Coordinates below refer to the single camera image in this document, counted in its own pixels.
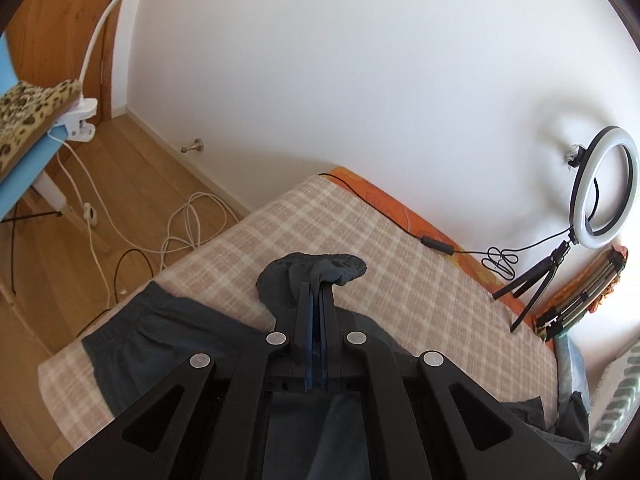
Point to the orange bed sheet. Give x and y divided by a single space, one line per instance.
412 223

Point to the folded light blue cloth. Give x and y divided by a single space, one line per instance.
574 404

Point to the metal door stopper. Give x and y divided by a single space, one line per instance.
196 146

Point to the wooden door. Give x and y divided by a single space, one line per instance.
45 41

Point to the white ring light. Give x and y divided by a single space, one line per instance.
605 185

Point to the folded silver tripod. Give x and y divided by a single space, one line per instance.
580 299

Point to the dark grey pants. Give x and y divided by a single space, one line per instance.
326 394

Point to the small black tripod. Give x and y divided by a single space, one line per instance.
541 274

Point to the leopard print ironing board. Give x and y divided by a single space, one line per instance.
30 135

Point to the green patterned white pillow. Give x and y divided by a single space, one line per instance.
616 399

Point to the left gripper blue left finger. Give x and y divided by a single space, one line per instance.
306 345

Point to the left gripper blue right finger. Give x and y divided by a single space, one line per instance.
327 322

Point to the orange floral cloth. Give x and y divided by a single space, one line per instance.
595 284

